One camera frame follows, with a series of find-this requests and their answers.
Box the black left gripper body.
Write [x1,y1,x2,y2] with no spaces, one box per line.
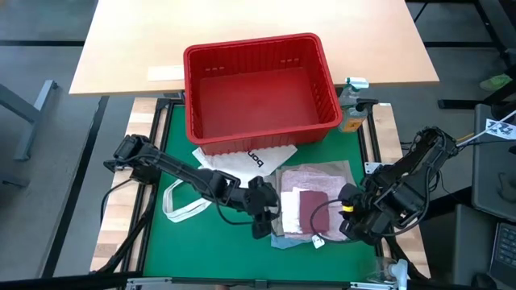
[241,176,281,240]

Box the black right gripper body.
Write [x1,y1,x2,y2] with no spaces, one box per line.
[338,183,394,246]

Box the small white cloth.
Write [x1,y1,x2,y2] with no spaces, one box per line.
[280,186,304,235]

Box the white printed tote bag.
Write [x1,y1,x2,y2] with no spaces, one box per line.
[162,144,298,223]

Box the grey beige garment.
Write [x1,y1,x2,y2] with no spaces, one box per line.
[268,160,356,238]

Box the maroon garment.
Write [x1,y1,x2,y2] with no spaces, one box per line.
[299,190,331,236]

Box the pale pink garment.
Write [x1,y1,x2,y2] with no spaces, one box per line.
[281,168,352,242]

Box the red plastic laundry basket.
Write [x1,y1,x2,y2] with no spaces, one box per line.
[183,32,343,156]

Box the clear plastic spray bottle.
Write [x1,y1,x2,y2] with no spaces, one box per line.
[366,259,410,288]

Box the green table mat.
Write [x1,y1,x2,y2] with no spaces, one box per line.
[143,104,378,283]

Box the pump bottle with orange liquid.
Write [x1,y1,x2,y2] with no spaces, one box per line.
[337,99,379,135]

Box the spray bottle with white trigger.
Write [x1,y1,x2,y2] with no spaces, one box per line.
[336,77,370,108]

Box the grey plastic cabinet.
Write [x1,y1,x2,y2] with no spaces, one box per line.
[471,103,516,223]

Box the silver aluminium bar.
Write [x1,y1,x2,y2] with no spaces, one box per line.
[124,276,398,290]

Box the black keyboard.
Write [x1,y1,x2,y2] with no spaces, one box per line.
[489,222,516,283]

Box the white printed tag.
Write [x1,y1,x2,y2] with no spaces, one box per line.
[485,118,516,141]

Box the white paper label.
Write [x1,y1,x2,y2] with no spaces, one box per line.
[147,64,188,81]

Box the green shoe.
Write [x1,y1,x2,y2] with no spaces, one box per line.
[479,72,515,92]

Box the person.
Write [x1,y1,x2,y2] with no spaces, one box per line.
[501,46,516,77]

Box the light wooden desk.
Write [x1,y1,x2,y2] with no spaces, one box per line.
[69,0,440,97]

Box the grey metal desk leg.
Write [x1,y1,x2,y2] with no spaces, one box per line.
[0,79,58,163]

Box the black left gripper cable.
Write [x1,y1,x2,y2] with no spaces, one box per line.
[214,199,259,226]

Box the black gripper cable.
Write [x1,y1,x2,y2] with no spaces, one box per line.
[214,199,259,226]
[309,198,352,244]

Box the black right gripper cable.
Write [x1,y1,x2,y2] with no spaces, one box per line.
[309,198,352,244]

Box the black metal table frame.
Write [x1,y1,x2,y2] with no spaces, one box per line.
[90,96,431,283]

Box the black metal desk frame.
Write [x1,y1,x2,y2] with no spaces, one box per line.
[405,0,516,110]

